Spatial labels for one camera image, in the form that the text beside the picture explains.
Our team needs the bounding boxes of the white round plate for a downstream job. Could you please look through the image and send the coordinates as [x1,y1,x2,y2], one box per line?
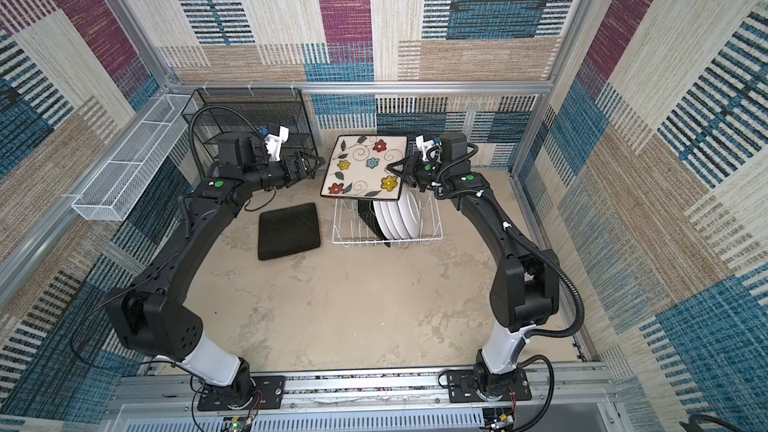
[387,201,412,240]
[373,201,396,240]
[398,187,422,239]

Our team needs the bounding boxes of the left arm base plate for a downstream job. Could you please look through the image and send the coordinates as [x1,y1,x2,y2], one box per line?
[196,376,286,412]

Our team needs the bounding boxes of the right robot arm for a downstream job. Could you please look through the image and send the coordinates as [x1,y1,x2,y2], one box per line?
[386,133,559,400]

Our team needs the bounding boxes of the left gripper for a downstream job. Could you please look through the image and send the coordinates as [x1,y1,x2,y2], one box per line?
[245,152,327,195]

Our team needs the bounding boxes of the floral square plate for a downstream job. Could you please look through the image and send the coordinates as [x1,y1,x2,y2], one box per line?
[320,135,408,201]

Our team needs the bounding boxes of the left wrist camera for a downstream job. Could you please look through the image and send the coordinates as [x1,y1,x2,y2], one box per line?
[264,124,290,162]

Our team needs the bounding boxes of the aluminium mounting rail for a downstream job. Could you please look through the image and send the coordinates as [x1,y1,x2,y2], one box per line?
[99,363,633,431]

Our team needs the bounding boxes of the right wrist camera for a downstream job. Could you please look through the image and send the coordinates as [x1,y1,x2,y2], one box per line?
[415,135,441,163]

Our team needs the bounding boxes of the white mesh wall basket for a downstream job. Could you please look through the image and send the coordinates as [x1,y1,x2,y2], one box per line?
[71,94,189,222]

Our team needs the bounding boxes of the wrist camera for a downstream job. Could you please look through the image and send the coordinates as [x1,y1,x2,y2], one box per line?
[415,135,441,163]
[264,124,290,162]

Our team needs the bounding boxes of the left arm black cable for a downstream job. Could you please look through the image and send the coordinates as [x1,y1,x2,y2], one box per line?
[188,104,268,181]

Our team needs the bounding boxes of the black square plate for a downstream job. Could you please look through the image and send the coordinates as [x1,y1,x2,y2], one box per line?
[257,203,321,261]
[357,200,391,247]

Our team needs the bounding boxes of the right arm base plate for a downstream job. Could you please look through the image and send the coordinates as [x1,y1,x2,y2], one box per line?
[438,368,532,403]

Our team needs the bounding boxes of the black wire shelf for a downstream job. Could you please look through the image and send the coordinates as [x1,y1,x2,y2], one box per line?
[182,88,318,163]

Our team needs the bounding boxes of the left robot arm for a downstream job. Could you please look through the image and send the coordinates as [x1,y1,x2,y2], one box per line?
[104,132,325,408]

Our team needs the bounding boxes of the white wire dish rack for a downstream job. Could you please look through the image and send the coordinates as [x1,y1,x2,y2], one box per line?
[331,189,444,247]

